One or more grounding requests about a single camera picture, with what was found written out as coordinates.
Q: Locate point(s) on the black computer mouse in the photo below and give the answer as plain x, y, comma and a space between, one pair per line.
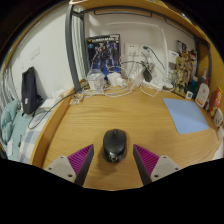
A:
114, 143

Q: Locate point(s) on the black backpack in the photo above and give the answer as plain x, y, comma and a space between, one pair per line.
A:
30, 91

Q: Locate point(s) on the white charger block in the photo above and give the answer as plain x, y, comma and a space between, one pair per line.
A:
115, 80

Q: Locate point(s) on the white power strip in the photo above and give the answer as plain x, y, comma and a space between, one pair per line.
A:
152, 85

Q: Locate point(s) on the clear plastic container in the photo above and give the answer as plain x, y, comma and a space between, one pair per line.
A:
95, 80

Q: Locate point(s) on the white desk lamp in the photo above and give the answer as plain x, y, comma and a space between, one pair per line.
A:
163, 50

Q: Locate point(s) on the grey metal frame post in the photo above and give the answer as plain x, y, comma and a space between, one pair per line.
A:
70, 50

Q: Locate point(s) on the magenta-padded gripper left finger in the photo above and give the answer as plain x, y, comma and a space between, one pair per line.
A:
63, 166

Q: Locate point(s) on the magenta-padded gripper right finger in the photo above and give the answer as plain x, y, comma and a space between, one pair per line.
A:
163, 166

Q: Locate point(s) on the white mug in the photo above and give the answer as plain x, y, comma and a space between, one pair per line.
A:
218, 117

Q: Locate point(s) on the light blue mouse pad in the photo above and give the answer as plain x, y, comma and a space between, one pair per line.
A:
185, 115

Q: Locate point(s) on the checked bedding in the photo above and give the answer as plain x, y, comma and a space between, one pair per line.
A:
16, 133

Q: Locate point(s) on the small white desk clock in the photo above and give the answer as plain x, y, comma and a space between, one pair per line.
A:
189, 95

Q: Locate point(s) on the wooden overhead shelf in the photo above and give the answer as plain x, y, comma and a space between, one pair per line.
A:
133, 4

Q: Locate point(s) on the robot model kit box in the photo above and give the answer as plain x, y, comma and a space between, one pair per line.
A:
103, 53

